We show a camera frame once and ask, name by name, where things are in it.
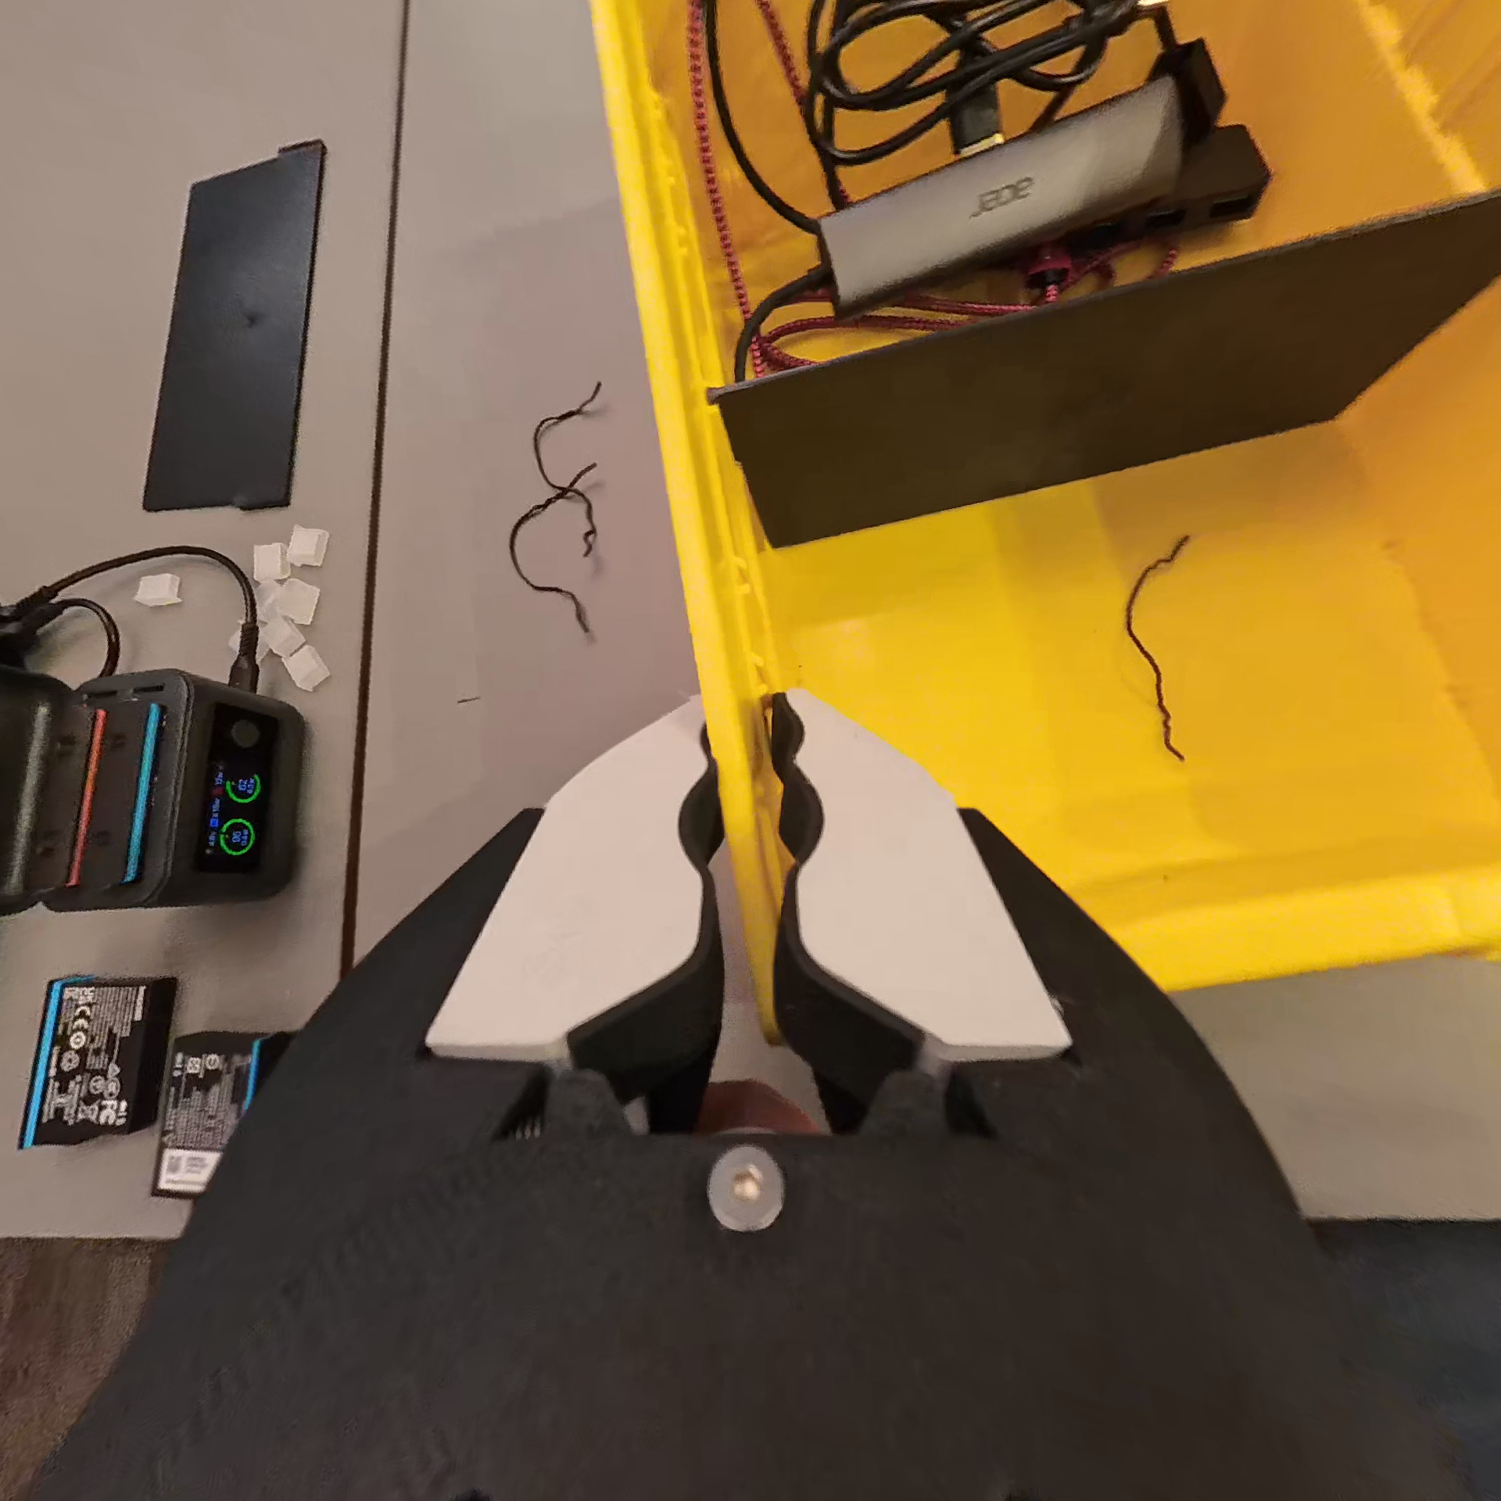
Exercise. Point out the black usb hub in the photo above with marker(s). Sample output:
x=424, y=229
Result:
x=1226, y=175

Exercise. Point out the person's left hand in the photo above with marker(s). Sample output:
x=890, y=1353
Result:
x=751, y=1108

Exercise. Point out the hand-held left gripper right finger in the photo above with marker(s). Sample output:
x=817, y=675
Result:
x=926, y=926

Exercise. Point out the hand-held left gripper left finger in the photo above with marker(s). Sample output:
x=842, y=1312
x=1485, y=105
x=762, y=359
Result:
x=574, y=926

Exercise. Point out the dark grey usb hub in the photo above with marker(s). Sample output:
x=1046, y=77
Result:
x=998, y=221

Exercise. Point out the black battery charger case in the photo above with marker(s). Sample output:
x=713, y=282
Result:
x=247, y=727

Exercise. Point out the black camera battery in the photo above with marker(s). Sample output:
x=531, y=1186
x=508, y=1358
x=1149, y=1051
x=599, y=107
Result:
x=206, y=1102
x=101, y=1054

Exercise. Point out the pile of white plastic caps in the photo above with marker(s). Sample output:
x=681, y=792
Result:
x=308, y=545

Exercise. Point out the yellow plastic bin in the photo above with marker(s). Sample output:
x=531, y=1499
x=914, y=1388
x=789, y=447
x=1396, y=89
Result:
x=998, y=761

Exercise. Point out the black bin divider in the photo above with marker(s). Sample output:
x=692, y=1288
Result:
x=1055, y=409
x=235, y=329

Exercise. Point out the black twist tie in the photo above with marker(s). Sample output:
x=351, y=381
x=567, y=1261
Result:
x=1130, y=622
x=513, y=550
x=540, y=445

